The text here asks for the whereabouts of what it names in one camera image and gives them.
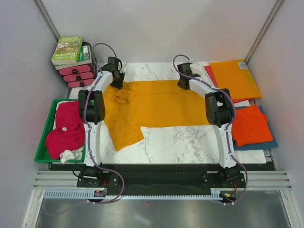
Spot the yellow t shirt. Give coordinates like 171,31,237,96
103,80,209,152

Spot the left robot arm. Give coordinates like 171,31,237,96
78,57,125,167

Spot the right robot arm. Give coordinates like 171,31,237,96
173,63,237,169

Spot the red plastic folder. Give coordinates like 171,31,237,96
204,65,250,107

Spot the pink and black drawer unit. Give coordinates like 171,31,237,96
57,42,96,88

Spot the orange plastic folder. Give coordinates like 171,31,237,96
209,59,262,100

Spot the green illustrated book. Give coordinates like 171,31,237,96
51,37,83,65

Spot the magenta t shirt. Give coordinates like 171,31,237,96
46,100,85,160

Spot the folded orange t shirt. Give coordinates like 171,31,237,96
232,105,274,147

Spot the white t shirt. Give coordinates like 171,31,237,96
60,147,83,164

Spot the green plastic tray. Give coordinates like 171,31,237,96
35,99,85,163

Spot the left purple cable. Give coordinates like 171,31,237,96
43,42,127,216

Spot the purple cable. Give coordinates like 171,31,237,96
43,42,127,216
172,54,248,206

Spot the left aluminium corner post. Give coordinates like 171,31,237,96
33,0,60,41

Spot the aluminium corner post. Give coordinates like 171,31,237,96
33,0,60,41
244,0,285,65

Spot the right aluminium corner post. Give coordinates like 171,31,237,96
244,0,285,65

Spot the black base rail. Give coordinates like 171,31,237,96
50,162,275,196

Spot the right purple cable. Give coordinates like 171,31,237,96
172,54,248,206

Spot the white slotted cable duct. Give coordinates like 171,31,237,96
43,189,237,200

